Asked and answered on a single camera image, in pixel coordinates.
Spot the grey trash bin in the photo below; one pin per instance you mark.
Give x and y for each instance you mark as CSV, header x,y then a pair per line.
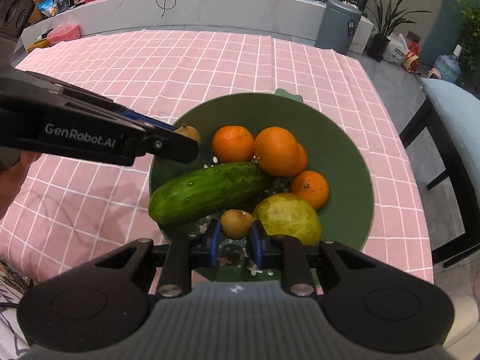
x,y
338,27

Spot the pink checkered tablecloth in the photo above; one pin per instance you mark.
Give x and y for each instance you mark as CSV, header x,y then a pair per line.
x,y
69,211

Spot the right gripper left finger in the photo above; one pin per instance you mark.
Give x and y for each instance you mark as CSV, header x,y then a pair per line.
x,y
102,302

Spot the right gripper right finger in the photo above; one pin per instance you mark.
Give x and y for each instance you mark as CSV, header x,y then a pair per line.
x,y
367,301

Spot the light blue seat cushion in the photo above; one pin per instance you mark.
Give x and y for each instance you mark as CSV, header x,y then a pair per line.
x,y
459,113

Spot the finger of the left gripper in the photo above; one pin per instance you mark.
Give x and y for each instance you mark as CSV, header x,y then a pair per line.
x,y
150,118
170,145

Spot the potted long-leaf plant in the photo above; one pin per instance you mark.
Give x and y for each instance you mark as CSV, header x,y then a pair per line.
x,y
387,16

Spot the rough orange fruit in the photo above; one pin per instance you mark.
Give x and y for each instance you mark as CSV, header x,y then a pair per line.
x,y
277,151

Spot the green fruit bowl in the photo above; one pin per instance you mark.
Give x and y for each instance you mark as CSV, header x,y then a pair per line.
x,y
346,217

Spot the white marble tv bench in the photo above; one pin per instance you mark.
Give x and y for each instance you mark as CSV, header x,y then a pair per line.
x,y
299,19

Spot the orange behind large orange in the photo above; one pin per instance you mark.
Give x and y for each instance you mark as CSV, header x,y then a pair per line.
x,y
302,162

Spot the white plastic bag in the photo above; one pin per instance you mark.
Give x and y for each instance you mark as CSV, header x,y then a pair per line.
x,y
396,49

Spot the black wooden chair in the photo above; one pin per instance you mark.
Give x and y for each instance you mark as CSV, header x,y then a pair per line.
x,y
459,248

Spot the blue water jug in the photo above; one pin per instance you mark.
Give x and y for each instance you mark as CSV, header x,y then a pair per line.
x,y
448,66

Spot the leafy green pothos plant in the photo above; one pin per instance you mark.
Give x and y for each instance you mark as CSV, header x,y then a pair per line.
x,y
469,38

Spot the person's left hand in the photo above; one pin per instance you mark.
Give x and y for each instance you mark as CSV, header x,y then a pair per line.
x,y
12,180

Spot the green cucumber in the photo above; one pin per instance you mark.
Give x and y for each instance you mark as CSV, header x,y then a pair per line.
x,y
193,195

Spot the pink storage box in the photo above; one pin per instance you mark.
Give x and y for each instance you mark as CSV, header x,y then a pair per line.
x,y
67,31

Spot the small orange mandarin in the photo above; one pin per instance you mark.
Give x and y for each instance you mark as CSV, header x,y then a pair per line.
x,y
231,144

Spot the orange at bowl right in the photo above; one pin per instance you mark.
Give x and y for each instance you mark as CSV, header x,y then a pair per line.
x,y
312,187

